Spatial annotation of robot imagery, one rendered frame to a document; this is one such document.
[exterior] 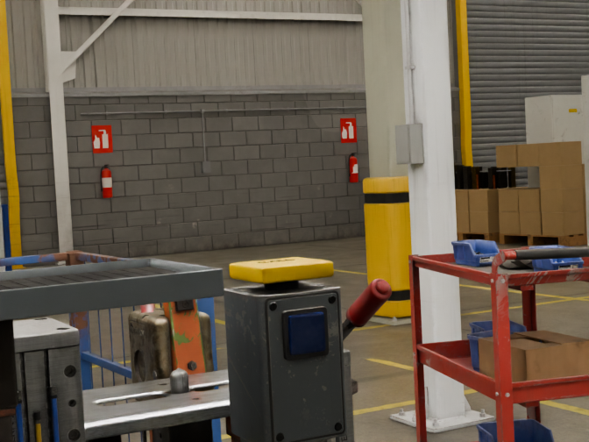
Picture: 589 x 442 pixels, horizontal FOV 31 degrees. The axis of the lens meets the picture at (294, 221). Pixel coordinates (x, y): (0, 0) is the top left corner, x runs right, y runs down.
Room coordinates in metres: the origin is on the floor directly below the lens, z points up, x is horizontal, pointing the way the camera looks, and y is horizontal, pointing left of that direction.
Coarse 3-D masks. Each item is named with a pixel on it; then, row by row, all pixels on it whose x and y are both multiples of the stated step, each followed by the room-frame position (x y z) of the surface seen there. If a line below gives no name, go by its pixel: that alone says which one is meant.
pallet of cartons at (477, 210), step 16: (464, 192) 15.26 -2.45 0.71; (480, 192) 14.97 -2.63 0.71; (496, 192) 14.95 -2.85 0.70; (464, 208) 15.27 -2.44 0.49; (480, 208) 14.98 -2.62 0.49; (496, 208) 14.94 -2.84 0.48; (464, 224) 15.28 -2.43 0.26; (480, 224) 14.99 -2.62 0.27; (496, 224) 14.93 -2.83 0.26; (496, 240) 14.92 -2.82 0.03
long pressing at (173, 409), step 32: (128, 384) 1.17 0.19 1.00; (160, 384) 1.16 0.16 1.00; (192, 384) 1.15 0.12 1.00; (224, 384) 1.16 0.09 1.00; (352, 384) 1.11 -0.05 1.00; (96, 416) 1.02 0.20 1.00; (128, 416) 1.00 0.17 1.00; (160, 416) 1.01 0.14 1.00; (192, 416) 1.02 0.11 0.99; (224, 416) 1.04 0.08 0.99
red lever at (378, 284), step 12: (372, 288) 0.86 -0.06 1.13; (384, 288) 0.86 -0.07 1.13; (360, 300) 0.88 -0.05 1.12; (372, 300) 0.86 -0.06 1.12; (384, 300) 0.86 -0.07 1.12; (348, 312) 0.90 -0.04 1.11; (360, 312) 0.88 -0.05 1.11; (372, 312) 0.88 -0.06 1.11; (348, 324) 0.91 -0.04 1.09; (360, 324) 0.89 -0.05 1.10
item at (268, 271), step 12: (240, 264) 0.80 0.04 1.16; (252, 264) 0.79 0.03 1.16; (264, 264) 0.79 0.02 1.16; (276, 264) 0.78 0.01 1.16; (288, 264) 0.78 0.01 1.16; (300, 264) 0.78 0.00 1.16; (312, 264) 0.78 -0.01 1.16; (324, 264) 0.79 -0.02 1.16; (240, 276) 0.80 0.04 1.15; (252, 276) 0.78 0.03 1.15; (264, 276) 0.76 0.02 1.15; (276, 276) 0.77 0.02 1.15; (288, 276) 0.77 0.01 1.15; (300, 276) 0.78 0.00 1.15; (312, 276) 0.78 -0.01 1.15; (324, 276) 0.79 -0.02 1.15; (276, 288) 0.79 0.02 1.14; (288, 288) 0.79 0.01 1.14
